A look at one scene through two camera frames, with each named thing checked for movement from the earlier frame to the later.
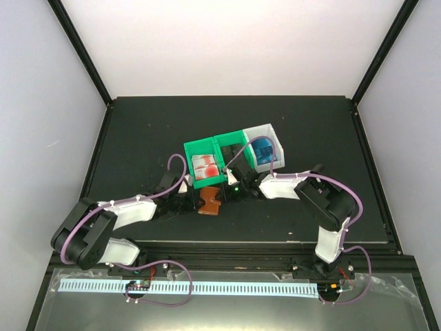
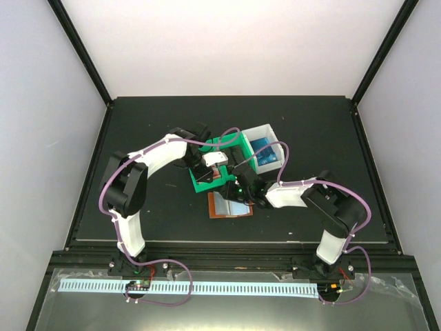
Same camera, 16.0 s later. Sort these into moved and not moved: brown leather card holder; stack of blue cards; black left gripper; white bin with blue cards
Moved: black left gripper; brown leather card holder
Not moved: white bin with blue cards; stack of blue cards
